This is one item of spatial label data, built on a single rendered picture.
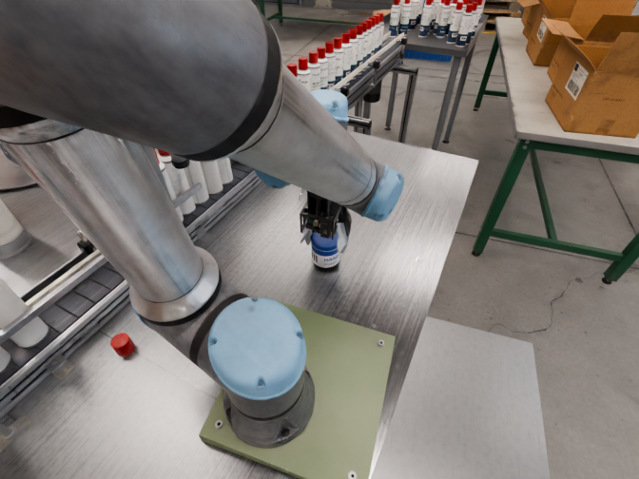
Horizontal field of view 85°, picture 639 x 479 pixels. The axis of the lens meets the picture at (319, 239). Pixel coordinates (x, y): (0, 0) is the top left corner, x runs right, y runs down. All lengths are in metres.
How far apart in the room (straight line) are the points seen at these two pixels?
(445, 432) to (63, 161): 0.64
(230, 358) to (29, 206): 0.89
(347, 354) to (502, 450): 0.29
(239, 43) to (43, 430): 0.73
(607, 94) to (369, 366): 1.46
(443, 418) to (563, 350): 1.35
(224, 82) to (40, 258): 0.88
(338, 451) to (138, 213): 0.46
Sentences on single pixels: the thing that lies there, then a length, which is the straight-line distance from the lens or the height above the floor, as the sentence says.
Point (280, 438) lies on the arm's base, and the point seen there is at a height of 0.88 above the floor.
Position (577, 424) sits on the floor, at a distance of 1.84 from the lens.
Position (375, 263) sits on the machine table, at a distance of 0.87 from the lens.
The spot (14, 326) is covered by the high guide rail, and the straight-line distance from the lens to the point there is 0.78.
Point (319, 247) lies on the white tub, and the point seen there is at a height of 0.91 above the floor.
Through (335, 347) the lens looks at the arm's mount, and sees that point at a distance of 0.69.
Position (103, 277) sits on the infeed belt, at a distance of 0.90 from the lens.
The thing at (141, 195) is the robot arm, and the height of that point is 1.28.
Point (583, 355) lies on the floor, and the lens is 2.04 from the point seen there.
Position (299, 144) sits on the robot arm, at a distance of 0.26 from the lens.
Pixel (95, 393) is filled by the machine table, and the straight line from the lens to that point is 0.80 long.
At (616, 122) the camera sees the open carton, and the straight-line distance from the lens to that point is 1.89.
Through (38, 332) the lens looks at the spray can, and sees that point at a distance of 0.83.
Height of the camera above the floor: 1.46
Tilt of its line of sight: 44 degrees down
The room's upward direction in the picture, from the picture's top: straight up
